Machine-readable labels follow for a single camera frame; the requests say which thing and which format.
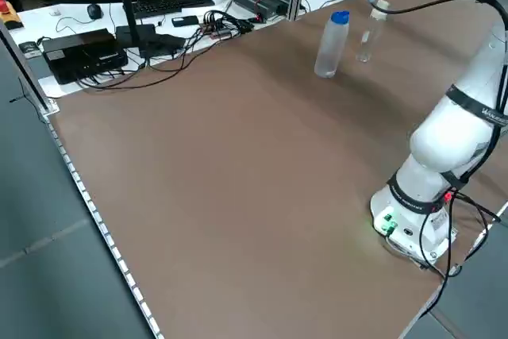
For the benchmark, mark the clear drink bottle blue cap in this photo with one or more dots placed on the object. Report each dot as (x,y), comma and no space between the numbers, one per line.
(329,49)

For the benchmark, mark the black computer mouse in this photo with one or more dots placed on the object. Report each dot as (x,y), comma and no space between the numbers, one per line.
(94,11)

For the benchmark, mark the small black card case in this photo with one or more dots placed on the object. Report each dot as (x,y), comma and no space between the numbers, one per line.
(28,49)

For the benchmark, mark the clear condiment bottle white cap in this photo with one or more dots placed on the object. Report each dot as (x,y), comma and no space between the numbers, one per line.
(367,41)

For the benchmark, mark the red emergency stop button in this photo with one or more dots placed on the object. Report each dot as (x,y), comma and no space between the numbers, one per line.
(6,7)

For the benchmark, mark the black dock box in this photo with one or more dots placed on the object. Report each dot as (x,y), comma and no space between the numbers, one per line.
(79,57)

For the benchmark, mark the black finned power supply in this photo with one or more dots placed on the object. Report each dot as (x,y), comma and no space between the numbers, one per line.
(258,1)

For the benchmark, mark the black stand pole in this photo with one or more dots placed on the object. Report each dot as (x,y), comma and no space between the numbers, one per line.
(129,9)

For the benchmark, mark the black keyboard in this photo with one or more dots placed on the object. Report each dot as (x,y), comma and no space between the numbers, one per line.
(174,3)

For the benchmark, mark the black phone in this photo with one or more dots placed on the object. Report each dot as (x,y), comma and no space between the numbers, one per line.
(184,20)

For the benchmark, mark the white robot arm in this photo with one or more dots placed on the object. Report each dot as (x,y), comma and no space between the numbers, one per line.
(448,136)

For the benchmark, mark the aluminium corner post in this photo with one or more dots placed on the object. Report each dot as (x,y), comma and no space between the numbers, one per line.
(28,73)

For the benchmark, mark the aluminium table edge rail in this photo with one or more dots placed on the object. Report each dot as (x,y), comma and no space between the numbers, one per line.
(106,236)

